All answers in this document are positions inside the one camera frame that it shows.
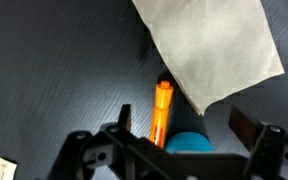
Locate brown napkin beside cup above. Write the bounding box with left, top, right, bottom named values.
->
left=131, top=0, right=284, bottom=114

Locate orange marker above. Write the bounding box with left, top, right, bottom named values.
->
left=149, top=81, right=173, bottom=148

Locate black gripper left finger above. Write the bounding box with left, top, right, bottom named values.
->
left=98, top=104, right=140, bottom=157

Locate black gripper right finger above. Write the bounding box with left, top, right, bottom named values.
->
left=229, top=107, right=286, bottom=180

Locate blue plastic cup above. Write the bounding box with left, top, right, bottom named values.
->
left=164, top=132, right=214, bottom=153

